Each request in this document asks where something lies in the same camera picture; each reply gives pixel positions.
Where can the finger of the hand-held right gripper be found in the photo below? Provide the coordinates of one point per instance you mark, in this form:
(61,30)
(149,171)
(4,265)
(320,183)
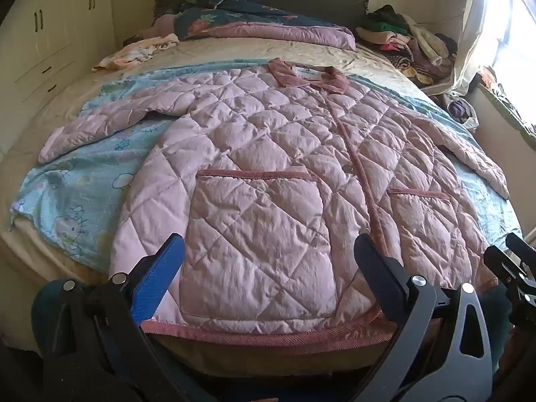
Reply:
(523,251)
(508,274)

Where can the pink pillow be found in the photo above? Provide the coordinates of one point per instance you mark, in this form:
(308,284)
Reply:
(161,25)

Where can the patterned cloth on sill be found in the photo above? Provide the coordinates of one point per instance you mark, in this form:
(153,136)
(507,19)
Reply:
(508,96)

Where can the dark floral quilt pink lining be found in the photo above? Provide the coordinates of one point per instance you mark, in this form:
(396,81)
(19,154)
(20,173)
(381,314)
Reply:
(234,19)

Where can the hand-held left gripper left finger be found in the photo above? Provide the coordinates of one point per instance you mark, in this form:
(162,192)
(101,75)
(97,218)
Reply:
(157,276)

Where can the cream curtain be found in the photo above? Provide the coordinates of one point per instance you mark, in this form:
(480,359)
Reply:
(473,29)

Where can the green window seat cushion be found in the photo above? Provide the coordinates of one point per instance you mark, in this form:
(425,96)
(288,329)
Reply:
(502,113)

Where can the person's dark teal clothing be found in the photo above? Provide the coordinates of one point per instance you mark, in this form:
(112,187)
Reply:
(42,310)

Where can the pink quilted jacket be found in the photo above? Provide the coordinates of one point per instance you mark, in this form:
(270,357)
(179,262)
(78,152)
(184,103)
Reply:
(259,155)

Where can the peach floral cloth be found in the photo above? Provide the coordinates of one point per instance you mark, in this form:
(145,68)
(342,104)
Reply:
(134,52)

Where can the bed with beige sheet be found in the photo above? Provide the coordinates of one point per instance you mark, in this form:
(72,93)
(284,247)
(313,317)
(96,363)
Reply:
(234,52)

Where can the pile of mixed clothes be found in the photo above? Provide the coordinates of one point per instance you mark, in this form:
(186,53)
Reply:
(402,37)

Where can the blue cartoon printed blanket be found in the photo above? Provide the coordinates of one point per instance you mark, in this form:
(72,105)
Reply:
(79,184)

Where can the cream wardrobe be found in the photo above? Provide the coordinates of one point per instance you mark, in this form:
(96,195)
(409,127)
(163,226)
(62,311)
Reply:
(50,37)

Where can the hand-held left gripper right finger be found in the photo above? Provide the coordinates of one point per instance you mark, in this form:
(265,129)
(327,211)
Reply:
(377,276)

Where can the window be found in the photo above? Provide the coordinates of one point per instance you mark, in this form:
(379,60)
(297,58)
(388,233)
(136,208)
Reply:
(519,29)

